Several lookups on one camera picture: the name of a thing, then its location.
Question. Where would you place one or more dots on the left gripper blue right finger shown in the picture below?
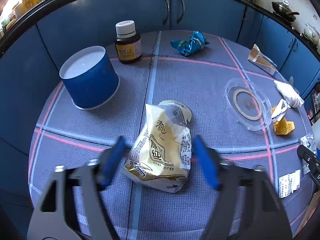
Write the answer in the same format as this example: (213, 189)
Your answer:
(206, 162)

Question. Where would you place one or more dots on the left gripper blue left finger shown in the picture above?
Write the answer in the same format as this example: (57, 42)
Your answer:
(110, 160)

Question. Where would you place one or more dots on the cream yellow bread bag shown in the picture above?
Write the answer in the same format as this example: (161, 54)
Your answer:
(161, 155)

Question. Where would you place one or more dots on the blue paper cup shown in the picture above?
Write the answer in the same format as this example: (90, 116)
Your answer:
(90, 78)

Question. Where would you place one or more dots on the blue foil snack bag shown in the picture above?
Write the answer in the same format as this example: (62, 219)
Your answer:
(195, 44)

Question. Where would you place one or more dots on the blue kitchen cabinets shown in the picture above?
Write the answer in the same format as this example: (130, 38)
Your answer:
(29, 67)

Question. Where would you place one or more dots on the white yellow striped wrapper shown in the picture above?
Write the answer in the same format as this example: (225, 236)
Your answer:
(289, 183)

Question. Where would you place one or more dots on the yellow crumpled snack bag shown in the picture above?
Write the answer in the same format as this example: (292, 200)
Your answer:
(280, 124)

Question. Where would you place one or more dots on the white crumpled paper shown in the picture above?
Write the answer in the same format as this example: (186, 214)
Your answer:
(289, 94)

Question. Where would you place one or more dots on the clear plastic lid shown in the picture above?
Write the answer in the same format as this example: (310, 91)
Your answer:
(248, 104)

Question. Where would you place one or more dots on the plaid blue tablecloth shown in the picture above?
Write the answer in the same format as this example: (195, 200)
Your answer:
(65, 135)

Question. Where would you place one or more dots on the torn blue white carton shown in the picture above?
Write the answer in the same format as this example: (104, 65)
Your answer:
(263, 62)

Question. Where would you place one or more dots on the brown medicine bottle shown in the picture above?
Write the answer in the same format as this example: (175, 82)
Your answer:
(128, 42)

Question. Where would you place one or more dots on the white ceramic pot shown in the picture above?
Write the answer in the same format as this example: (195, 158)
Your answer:
(312, 33)

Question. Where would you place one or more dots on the black wok with lid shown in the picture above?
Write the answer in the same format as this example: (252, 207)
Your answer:
(283, 10)

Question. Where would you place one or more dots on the yellow oil jug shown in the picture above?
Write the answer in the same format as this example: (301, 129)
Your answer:
(24, 6)

